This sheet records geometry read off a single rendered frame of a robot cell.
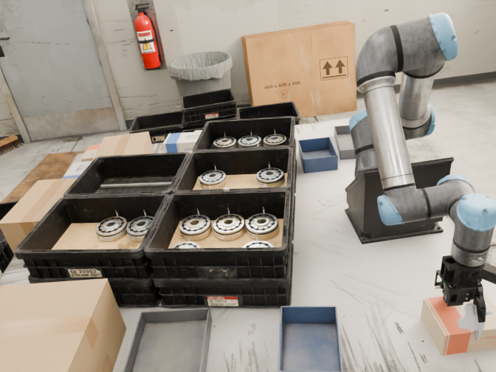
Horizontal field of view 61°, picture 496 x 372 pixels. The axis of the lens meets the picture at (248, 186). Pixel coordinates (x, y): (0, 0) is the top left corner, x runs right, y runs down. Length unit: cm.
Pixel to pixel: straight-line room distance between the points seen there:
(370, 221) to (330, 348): 47
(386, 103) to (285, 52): 315
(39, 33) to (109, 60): 64
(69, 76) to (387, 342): 395
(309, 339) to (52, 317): 66
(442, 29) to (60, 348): 114
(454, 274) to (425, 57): 51
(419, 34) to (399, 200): 39
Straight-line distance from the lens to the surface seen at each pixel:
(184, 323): 130
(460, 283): 113
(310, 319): 124
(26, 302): 127
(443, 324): 120
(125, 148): 203
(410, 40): 113
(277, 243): 131
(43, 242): 152
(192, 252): 117
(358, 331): 124
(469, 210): 99
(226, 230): 134
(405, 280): 139
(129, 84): 450
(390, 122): 108
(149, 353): 127
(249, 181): 163
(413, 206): 106
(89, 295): 120
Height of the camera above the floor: 166
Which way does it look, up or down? 31 degrees down
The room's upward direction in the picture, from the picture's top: 8 degrees counter-clockwise
